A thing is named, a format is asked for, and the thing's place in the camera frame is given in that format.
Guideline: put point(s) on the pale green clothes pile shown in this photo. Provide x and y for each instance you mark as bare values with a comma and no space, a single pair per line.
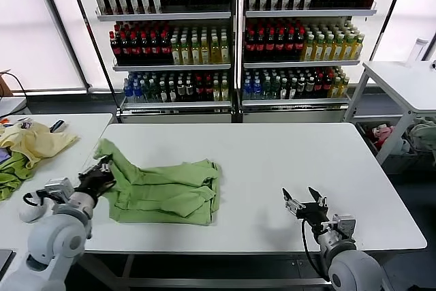
422,134

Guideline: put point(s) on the white side table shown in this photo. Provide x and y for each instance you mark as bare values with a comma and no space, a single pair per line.
402,83

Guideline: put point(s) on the blue water bottle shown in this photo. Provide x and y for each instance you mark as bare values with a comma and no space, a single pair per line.
256,90
137,91
247,90
128,91

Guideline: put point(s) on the metal drinks shelf unit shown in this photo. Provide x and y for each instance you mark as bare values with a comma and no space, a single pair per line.
163,16
306,13

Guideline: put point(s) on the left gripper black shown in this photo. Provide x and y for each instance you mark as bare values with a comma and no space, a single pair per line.
95,182

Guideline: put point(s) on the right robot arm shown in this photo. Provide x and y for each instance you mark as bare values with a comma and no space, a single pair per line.
354,270

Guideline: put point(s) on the clear water bottle green cap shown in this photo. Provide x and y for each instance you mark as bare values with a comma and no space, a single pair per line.
155,92
275,90
266,90
146,92

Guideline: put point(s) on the dark blue white tool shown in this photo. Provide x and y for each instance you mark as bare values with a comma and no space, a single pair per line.
58,126

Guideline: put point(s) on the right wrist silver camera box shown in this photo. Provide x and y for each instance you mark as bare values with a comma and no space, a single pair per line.
344,226

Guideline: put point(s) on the metal work table frame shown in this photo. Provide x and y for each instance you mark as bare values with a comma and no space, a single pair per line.
204,283

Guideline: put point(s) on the pale yellow garment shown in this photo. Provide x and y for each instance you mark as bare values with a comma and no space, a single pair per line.
37,142

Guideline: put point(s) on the small yellow juice bottle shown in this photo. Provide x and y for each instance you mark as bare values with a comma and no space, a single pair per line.
345,87
336,88
225,92
216,92

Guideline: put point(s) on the purple cloth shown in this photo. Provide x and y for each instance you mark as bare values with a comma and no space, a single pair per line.
3,156

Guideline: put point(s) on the small red-capped cola bottle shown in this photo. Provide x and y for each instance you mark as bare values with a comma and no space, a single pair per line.
318,88
208,92
327,88
199,92

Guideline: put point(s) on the white computer mouse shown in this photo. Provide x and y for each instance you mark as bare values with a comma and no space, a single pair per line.
25,216

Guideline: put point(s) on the small dark bottle white label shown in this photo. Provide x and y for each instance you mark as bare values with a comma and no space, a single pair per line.
172,93
189,92
301,89
181,92
284,90
293,90
163,93
310,89

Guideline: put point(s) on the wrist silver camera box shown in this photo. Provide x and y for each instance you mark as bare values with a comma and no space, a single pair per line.
58,188
344,226

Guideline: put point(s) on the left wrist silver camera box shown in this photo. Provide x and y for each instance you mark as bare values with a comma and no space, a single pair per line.
58,188

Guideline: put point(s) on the grey storage crate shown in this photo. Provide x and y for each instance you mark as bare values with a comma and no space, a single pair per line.
395,165

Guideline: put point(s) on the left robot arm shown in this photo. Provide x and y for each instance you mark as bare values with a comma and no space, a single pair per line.
54,240

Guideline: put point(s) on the dark flat tablet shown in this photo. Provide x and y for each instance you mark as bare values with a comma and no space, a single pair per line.
5,260

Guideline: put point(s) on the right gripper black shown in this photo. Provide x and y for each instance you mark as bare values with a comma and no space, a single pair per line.
313,214

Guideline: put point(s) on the light green polo shirt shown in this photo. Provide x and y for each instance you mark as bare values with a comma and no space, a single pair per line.
163,192

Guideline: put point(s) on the small orange object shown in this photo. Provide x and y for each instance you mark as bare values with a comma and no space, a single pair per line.
5,120

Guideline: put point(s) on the crumpled green garment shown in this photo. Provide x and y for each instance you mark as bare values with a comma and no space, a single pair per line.
13,168

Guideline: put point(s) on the pink and red clothes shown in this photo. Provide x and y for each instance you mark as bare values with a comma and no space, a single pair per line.
381,134

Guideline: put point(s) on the small printed packet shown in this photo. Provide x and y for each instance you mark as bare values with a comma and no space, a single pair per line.
25,123

